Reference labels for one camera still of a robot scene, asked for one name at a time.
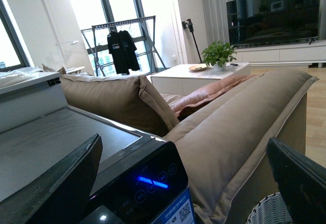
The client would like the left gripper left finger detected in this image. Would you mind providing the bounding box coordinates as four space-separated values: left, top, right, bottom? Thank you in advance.
1 134 103 223

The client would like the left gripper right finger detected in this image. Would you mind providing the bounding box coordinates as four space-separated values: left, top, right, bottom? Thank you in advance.
266 137 325 223

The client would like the dark grey washing machine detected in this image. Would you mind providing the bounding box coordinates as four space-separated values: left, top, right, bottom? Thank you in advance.
1 108 195 223

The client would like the metal clothes drying rack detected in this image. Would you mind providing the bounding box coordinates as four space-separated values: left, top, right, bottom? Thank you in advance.
81 15 167 76

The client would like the white woven laundry basket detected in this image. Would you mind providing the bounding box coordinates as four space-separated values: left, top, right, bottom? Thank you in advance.
246 192 293 224

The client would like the tan fabric sofa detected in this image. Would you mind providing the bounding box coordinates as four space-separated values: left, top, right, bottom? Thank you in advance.
42 65 319 224

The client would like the white counter ledge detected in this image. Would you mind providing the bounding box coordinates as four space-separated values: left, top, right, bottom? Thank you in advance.
1 67 68 132

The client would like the tan sofa back cushion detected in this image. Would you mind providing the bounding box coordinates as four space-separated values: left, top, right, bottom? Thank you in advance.
61 74 179 136

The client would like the pink throw pillow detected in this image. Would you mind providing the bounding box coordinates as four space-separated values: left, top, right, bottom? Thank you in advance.
172 74 255 121

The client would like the blue QR code sticker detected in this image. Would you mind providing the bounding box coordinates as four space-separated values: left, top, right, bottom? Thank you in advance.
152 187 196 224

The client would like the white tv cabinet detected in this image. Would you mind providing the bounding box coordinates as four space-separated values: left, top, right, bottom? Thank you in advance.
236 40 325 68

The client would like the green potted plant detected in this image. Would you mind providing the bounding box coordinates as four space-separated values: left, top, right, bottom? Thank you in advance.
202 41 237 71

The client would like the yellow shallow dish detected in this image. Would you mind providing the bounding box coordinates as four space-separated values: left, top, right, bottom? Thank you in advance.
188 64 209 71

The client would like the white coffee table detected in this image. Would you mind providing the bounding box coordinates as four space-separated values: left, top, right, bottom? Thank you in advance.
150 62 251 95

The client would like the black hanging t-shirt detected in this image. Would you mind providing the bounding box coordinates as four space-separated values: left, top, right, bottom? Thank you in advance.
107 31 140 75

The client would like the large black television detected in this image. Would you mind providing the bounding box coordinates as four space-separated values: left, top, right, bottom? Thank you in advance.
226 0 320 47

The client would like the black stick vacuum cleaner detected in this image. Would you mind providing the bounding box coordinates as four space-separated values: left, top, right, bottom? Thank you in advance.
181 18 202 65

